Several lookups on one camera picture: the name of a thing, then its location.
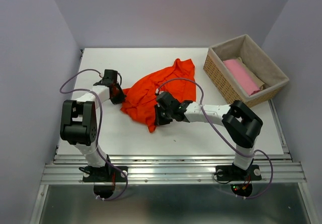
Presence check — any orange t shirt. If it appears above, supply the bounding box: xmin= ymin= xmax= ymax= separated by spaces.
xmin=120 ymin=58 xmax=197 ymax=133

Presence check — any wicker basket with liner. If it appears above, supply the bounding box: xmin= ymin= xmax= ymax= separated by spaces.
xmin=203 ymin=34 xmax=289 ymax=107

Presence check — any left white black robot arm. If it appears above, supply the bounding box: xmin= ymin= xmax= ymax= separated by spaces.
xmin=60 ymin=69 xmax=127 ymax=182

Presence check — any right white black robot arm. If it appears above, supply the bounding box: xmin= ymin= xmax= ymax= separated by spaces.
xmin=154 ymin=92 xmax=263 ymax=179

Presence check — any pink rolled t shirt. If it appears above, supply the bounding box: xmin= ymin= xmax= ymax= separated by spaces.
xmin=223 ymin=59 xmax=261 ymax=96

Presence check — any beige rolled t shirt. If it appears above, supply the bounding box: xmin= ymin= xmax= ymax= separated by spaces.
xmin=237 ymin=57 xmax=265 ymax=90

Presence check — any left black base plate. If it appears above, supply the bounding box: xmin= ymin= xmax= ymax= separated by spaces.
xmin=78 ymin=166 xmax=126 ymax=183

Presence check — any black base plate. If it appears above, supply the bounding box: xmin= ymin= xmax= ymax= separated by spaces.
xmin=78 ymin=166 xmax=126 ymax=183
xmin=214 ymin=165 xmax=262 ymax=182

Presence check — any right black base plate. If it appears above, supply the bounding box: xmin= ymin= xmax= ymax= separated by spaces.
xmin=214 ymin=165 xmax=262 ymax=182

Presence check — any aluminium mounting rail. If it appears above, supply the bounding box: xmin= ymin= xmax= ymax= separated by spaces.
xmin=41 ymin=154 xmax=306 ymax=185

